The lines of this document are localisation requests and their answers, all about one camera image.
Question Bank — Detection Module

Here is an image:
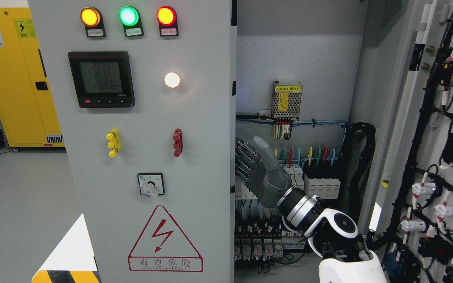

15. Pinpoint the black digital power meter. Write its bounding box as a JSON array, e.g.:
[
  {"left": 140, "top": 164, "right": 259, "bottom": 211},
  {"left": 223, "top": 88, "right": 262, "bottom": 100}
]
[{"left": 68, "top": 51, "right": 135, "bottom": 108}]

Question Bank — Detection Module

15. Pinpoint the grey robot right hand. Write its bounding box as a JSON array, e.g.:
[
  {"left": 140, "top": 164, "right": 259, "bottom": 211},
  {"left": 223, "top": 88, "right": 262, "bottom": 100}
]
[{"left": 235, "top": 136, "right": 292, "bottom": 208}]

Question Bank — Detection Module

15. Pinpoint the green indicator light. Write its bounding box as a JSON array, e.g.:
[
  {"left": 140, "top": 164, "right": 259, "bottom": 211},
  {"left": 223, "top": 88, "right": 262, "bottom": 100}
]
[{"left": 118, "top": 6, "right": 144, "bottom": 37}]

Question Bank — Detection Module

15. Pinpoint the white indicator light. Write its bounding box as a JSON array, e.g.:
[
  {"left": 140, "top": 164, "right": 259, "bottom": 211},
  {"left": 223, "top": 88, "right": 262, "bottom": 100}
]
[{"left": 164, "top": 72, "right": 181, "bottom": 88}]

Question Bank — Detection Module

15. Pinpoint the black surge protector block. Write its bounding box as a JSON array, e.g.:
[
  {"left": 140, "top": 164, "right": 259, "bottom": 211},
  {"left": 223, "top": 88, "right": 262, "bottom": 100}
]
[{"left": 303, "top": 163, "right": 341, "bottom": 200}]

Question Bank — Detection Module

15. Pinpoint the grey cabinet door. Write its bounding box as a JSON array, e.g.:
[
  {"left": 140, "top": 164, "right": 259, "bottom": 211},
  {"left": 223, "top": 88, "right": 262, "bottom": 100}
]
[
  {"left": 350, "top": 0, "right": 453, "bottom": 283},
  {"left": 28, "top": 0, "right": 237, "bottom": 283}
]

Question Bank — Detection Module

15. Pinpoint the red electric hazard sticker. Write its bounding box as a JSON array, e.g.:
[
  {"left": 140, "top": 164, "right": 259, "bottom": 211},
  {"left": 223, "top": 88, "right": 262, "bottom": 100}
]
[{"left": 128, "top": 205, "right": 203, "bottom": 272}]

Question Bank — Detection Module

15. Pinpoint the amber indicator light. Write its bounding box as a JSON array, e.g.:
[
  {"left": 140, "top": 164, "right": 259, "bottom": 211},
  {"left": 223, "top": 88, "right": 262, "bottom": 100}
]
[{"left": 80, "top": 7, "right": 106, "bottom": 38}]

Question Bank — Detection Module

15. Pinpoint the red indicator light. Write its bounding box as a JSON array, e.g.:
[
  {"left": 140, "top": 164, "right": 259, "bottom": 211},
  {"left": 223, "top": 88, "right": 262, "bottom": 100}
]
[{"left": 156, "top": 6, "right": 179, "bottom": 37}]

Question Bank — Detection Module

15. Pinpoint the metal mesh power supply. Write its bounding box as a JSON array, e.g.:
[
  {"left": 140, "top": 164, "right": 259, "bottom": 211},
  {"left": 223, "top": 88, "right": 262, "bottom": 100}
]
[{"left": 271, "top": 80, "right": 303, "bottom": 121}]

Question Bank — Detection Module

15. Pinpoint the lower relay terminal row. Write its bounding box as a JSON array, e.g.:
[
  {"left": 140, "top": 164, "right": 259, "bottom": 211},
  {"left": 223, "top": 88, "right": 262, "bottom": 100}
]
[{"left": 234, "top": 214, "right": 311, "bottom": 263}]

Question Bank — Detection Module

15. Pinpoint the yellow terminal post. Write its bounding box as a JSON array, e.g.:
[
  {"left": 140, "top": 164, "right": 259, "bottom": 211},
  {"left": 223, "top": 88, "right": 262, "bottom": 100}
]
[{"left": 106, "top": 129, "right": 121, "bottom": 158}]

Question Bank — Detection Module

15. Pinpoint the white breaker and socket row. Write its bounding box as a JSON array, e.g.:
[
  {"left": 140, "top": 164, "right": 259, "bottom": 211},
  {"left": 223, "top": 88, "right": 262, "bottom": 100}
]
[{"left": 234, "top": 149, "right": 304, "bottom": 201}]

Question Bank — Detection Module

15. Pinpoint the yellow safety cabinet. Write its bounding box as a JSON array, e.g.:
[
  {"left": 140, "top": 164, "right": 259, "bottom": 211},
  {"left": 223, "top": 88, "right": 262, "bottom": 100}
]
[{"left": 0, "top": 7, "right": 64, "bottom": 147}]

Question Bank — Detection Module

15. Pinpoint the black rotary selector switch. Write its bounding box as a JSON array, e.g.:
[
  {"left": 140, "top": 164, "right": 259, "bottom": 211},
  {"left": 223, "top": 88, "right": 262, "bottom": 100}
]
[{"left": 137, "top": 173, "right": 165, "bottom": 197}]

